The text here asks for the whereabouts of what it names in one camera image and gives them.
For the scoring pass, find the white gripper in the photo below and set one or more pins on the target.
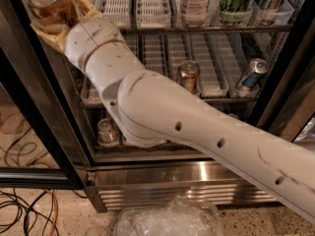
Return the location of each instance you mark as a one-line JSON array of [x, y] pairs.
[[88, 36]]

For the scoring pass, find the orange La Croix can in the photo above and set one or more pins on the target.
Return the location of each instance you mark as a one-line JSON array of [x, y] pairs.
[[53, 12]]

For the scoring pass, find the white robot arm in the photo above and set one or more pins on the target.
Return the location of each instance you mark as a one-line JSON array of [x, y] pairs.
[[150, 108]]

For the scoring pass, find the silver can bottom shelf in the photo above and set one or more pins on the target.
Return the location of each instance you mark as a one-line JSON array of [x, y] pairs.
[[107, 133]]

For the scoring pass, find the left glass fridge door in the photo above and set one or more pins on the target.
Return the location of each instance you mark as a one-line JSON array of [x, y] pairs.
[[27, 75]]

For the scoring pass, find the glass fridge door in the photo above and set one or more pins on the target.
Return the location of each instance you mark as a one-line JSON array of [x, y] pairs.
[[27, 75], [286, 103]]

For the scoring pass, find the gold can middle shelf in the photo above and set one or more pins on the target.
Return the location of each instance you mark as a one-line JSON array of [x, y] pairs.
[[188, 74]]

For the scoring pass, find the white labelled can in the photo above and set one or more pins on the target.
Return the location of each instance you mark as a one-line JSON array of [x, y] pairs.
[[193, 13]]

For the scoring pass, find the blue silver can middle shelf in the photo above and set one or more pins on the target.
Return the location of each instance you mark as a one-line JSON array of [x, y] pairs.
[[256, 70]]

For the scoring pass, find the blue striped can top shelf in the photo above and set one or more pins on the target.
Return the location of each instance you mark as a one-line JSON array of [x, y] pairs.
[[268, 10]]

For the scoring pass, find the right glass fridge door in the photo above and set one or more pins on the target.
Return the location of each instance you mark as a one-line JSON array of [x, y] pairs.
[[286, 103]]

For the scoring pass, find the clear plastic bag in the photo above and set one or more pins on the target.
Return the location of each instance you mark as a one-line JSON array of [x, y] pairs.
[[180, 217]]

